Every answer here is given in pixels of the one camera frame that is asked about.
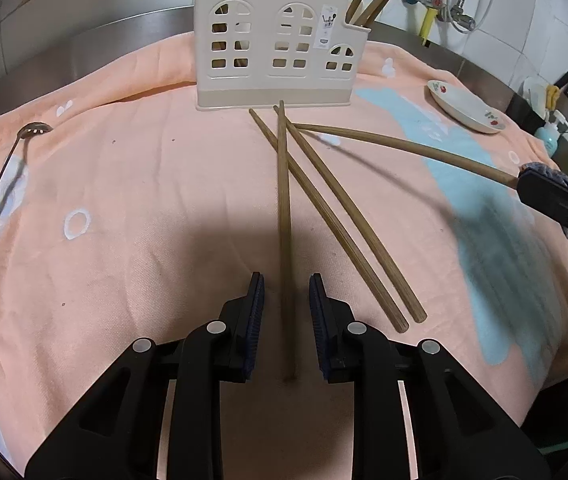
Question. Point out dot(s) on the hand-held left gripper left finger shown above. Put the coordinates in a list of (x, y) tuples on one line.
[(256, 305)]

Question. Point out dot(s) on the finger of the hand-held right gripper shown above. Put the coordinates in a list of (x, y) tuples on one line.
[(549, 197)]

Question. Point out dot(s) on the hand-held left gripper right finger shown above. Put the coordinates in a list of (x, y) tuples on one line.
[(318, 305)]

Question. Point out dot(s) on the cream plastic utensil holder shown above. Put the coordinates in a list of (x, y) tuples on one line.
[(264, 90)]

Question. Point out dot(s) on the grey rag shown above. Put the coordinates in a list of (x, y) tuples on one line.
[(556, 175)]

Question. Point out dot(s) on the blue pump bottle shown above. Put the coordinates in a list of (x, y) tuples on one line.
[(549, 140)]

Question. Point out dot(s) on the white cup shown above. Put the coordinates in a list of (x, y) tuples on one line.
[(534, 94)]

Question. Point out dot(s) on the small white floral plate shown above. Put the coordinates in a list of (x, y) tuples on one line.
[(464, 107)]

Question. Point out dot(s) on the peach printed towel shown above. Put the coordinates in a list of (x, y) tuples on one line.
[(164, 185)]

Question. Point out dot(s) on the metal water valve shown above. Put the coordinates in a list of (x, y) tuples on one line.
[(439, 0)]

